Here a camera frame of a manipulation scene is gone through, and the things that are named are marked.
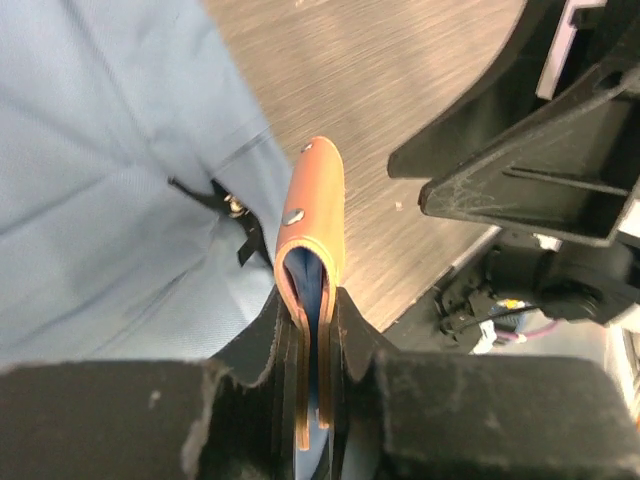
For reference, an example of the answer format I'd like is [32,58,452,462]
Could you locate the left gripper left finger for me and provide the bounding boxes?
[1,293,298,479]

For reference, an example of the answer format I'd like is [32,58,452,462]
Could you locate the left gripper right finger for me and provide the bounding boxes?
[330,289,639,479]

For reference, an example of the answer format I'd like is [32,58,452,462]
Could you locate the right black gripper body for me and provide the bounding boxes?
[387,1,639,325]

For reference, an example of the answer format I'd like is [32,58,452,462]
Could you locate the light blue backpack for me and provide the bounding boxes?
[0,0,361,480]

